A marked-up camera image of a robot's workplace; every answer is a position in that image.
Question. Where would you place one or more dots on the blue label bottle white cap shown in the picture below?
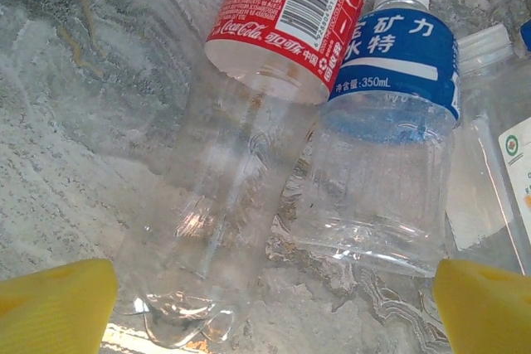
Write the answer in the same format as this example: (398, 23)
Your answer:
(394, 47)

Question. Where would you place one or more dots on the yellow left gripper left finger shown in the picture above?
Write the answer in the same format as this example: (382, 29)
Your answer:
(50, 308)

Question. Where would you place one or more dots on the clear bottle white label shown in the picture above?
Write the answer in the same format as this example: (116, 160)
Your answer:
(485, 93)

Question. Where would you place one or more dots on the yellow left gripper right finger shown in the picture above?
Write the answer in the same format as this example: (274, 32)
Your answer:
(485, 312)

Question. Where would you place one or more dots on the blue label Pepsi bottle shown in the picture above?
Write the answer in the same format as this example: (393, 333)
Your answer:
(527, 39)

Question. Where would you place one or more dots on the Coca-Cola bottle red label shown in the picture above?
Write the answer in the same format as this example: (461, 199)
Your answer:
(282, 18)

